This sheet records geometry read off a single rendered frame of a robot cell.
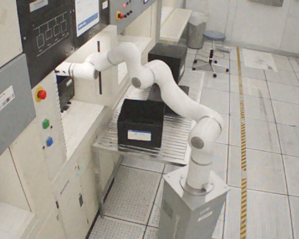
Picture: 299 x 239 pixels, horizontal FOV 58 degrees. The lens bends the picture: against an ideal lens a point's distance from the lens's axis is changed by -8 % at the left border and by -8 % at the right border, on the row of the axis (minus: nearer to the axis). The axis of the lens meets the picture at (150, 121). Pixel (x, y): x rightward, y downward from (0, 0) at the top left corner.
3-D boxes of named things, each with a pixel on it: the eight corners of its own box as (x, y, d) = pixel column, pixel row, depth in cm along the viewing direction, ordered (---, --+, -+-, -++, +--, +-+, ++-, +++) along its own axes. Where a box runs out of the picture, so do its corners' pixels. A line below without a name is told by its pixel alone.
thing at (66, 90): (57, 118, 179) (53, 74, 160) (31, 111, 183) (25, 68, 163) (76, 98, 198) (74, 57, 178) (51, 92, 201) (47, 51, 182)
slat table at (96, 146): (174, 234, 215) (187, 164, 171) (99, 218, 225) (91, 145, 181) (194, 135, 319) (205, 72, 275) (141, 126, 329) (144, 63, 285)
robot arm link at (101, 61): (116, 37, 153) (84, 55, 173) (105, 56, 144) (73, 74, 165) (128, 48, 158) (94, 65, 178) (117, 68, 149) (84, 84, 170)
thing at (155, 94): (185, 117, 211) (187, 101, 204) (144, 111, 215) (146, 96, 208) (189, 97, 235) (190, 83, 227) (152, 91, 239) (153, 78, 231)
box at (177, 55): (177, 85, 250) (180, 58, 235) (146, 79, 256) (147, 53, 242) (185, 72, 272) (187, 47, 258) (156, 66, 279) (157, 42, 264)
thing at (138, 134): (116, 144, 183) (116, 122, 173) (124, 119, 206) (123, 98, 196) (161, 148, 182) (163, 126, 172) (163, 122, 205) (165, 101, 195)
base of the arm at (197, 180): (220, 186, 158) (227, 162, 147) (194, 200, 149) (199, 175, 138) (199, 166, 170) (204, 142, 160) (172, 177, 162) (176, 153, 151)
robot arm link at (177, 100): (205, 150, 139) (218, 133, 150) (220, 137, 130) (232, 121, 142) (131, 78, 143) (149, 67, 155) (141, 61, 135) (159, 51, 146)
